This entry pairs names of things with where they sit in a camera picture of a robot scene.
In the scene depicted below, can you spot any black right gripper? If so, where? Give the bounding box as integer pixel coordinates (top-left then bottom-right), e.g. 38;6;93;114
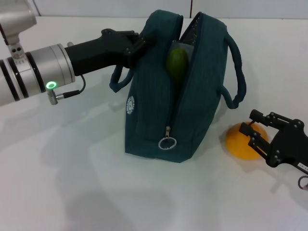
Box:
238;109;308;174

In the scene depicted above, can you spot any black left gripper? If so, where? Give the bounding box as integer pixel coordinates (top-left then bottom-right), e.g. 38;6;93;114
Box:
64;28;150;77

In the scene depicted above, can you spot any orange round fruit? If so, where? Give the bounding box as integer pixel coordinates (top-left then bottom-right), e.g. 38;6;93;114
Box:
225;122;270;160

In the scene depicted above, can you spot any green cucumber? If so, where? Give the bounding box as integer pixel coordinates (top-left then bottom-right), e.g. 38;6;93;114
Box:
166;47;190;84

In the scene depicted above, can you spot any dark teal lunch bag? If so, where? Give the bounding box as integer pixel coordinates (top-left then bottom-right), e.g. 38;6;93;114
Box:
109;9;247;164

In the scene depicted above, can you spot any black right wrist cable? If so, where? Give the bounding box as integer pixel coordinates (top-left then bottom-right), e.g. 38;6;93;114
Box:
297;175;308;191

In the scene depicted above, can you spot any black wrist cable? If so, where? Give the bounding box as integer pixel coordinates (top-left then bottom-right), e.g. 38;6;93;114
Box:
297;175;308;191
46;74;87;106

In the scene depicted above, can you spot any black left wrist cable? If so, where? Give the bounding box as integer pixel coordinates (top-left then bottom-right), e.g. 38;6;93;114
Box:
46;74;87;106

